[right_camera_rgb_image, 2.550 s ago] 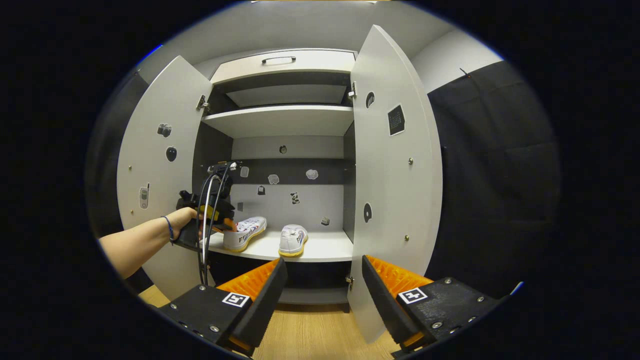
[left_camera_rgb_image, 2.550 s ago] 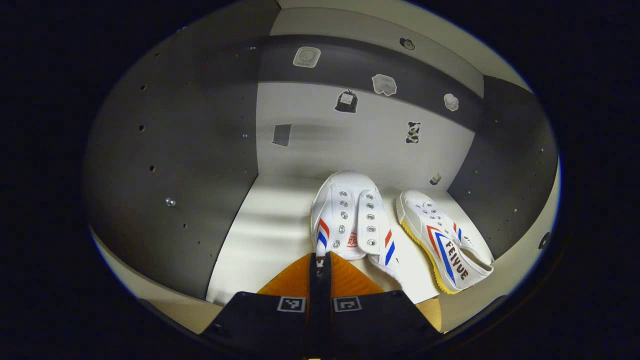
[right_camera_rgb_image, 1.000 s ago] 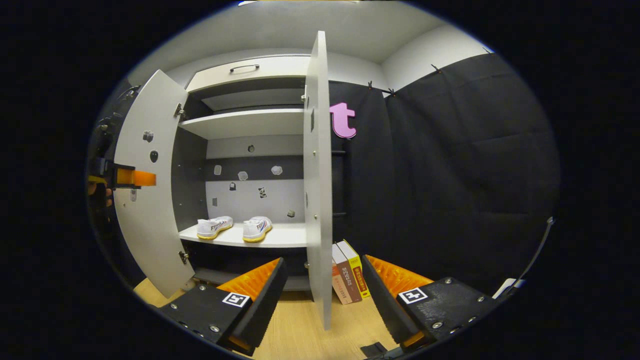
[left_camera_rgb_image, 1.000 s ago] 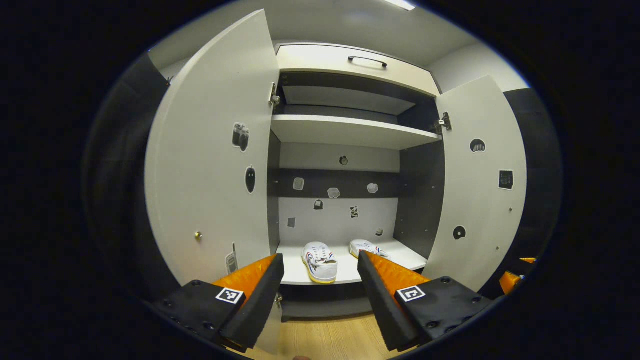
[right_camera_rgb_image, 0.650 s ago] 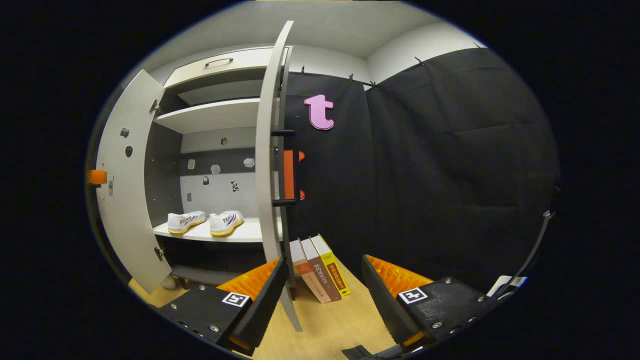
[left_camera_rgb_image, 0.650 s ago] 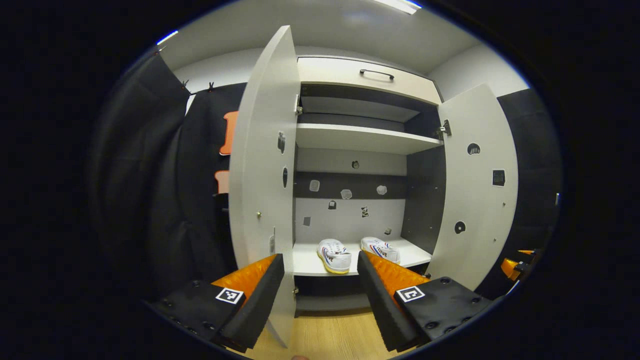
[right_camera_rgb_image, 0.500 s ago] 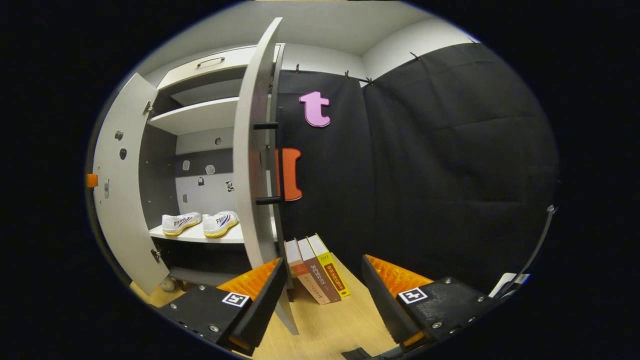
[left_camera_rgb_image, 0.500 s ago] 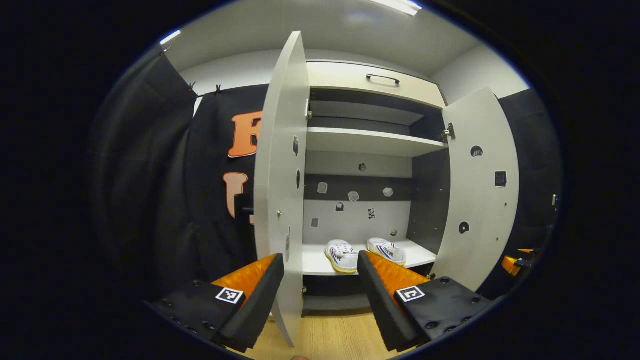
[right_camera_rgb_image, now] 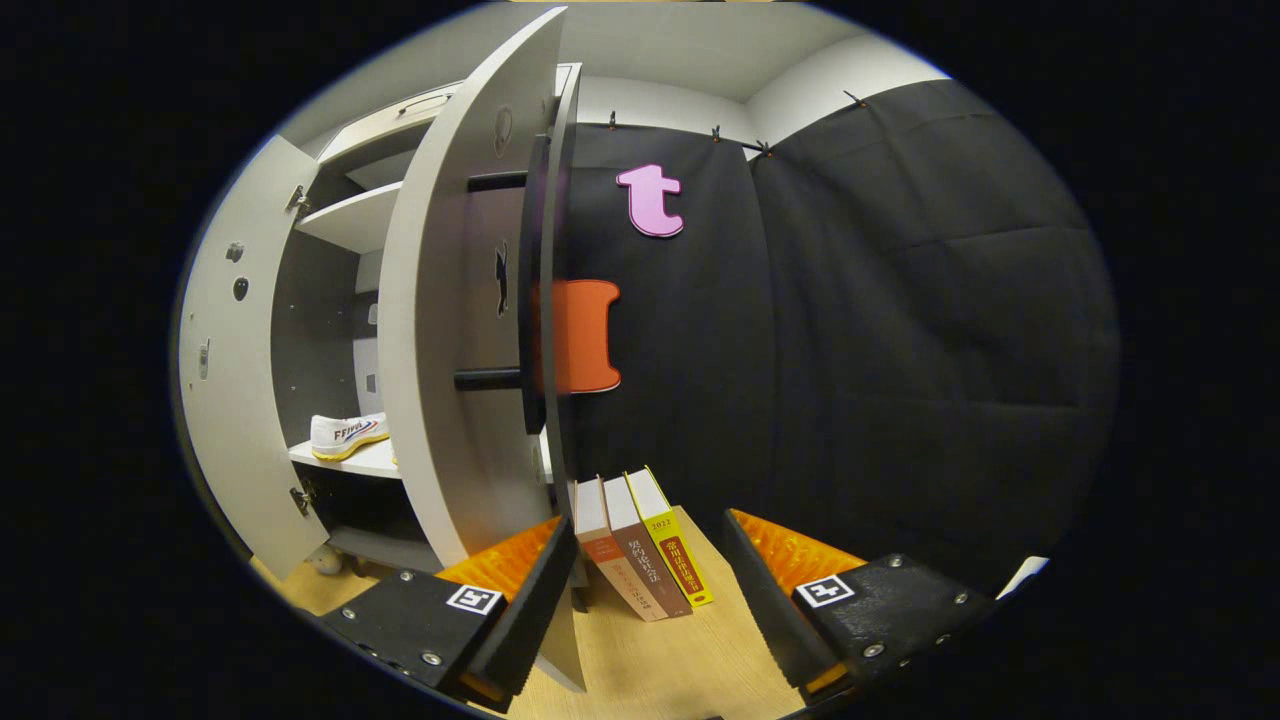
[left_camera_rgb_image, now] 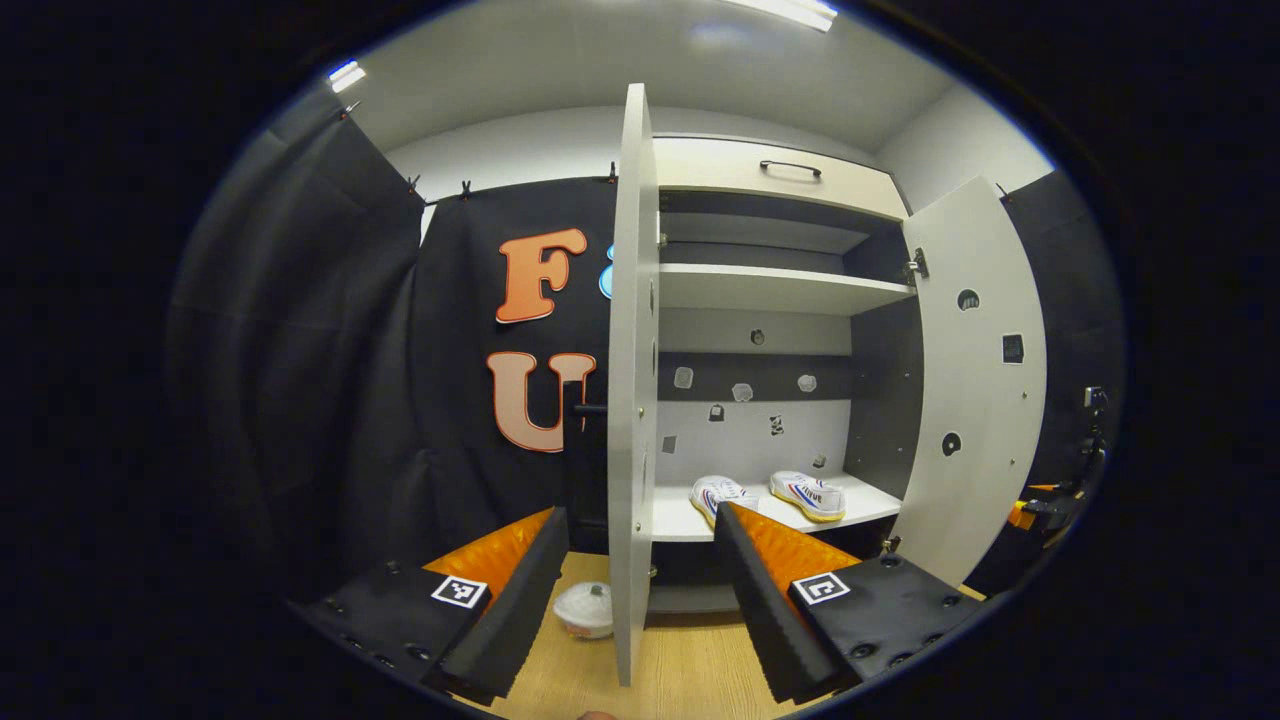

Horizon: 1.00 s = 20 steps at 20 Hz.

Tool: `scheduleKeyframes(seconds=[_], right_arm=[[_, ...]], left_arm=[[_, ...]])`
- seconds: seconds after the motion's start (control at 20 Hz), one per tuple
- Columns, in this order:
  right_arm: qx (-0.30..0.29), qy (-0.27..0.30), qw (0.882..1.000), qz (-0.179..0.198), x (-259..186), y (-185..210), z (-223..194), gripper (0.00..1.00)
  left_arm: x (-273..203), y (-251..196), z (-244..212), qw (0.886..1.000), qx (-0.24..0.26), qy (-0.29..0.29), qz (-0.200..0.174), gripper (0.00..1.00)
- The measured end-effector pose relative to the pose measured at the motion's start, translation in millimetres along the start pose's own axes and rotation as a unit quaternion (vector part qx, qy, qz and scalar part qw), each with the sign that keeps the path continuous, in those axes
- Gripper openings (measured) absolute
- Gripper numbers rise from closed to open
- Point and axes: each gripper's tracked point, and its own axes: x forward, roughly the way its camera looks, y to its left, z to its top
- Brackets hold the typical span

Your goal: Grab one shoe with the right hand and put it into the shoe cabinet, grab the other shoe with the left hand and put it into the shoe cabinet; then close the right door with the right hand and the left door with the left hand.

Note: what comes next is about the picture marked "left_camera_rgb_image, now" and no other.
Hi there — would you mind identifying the white cabinet drawer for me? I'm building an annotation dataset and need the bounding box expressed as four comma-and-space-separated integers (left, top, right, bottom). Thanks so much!
652, 137, 909, 221

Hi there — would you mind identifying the white canvas shoe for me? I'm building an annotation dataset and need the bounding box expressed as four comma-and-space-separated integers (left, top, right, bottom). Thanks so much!
690, 475, 759, 531
768, 470, 847, 524

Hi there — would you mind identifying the white shoe cabinet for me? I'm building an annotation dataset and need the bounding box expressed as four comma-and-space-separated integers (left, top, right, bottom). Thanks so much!
650, 135, 926, 616

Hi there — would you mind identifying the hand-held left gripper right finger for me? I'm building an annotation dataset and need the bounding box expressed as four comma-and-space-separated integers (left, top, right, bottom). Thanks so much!
713, 502, 986, 704

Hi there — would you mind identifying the white lidded bowl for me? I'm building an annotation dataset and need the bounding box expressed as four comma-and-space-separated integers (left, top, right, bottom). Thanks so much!
552, 582, 615, 641

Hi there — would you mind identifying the black padded door handle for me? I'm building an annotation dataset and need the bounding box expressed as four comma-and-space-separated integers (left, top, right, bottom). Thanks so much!
562, 378, 610, 421

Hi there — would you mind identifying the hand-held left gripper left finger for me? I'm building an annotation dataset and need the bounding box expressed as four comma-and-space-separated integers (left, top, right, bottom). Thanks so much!
288, 506, 571, 706

